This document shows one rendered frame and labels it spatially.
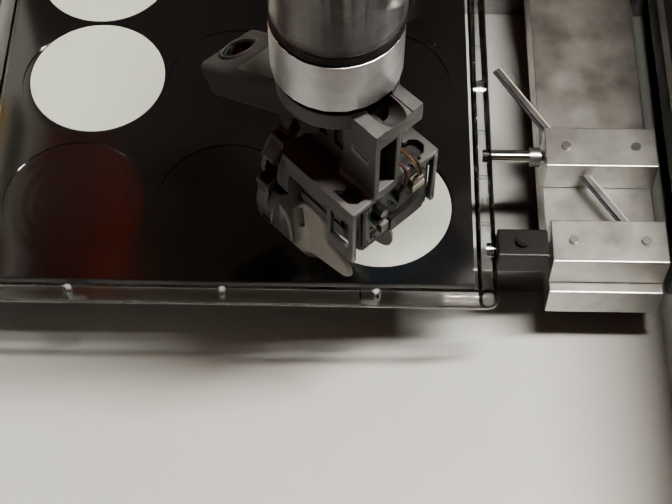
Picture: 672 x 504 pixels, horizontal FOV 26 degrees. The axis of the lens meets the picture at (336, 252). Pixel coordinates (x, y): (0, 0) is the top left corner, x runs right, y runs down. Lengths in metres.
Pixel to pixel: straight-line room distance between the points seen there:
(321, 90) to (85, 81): 0.35
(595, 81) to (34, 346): 0.46
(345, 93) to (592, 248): 0.29
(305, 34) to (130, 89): 0.36
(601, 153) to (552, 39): 0.13
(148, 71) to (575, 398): 0.40
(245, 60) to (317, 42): 0.16
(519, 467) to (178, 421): 0.24
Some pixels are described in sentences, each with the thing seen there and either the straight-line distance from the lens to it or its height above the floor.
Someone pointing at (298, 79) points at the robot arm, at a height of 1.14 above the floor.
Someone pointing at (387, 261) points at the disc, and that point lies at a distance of 1.00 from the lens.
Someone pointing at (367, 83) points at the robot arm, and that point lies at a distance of 0.78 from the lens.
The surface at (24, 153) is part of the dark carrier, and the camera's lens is 1.07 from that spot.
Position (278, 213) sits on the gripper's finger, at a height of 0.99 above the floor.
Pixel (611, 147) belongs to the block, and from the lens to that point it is 1.06.
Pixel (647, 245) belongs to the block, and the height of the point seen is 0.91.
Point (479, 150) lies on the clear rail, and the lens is 1.05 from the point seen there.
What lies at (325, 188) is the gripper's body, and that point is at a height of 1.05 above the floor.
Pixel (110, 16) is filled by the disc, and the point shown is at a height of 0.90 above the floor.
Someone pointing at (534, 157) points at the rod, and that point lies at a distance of 1.06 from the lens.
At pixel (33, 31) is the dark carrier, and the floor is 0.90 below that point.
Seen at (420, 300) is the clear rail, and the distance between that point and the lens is 0.98.
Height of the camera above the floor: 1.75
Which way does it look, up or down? 58 degrees down
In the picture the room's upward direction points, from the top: straight up
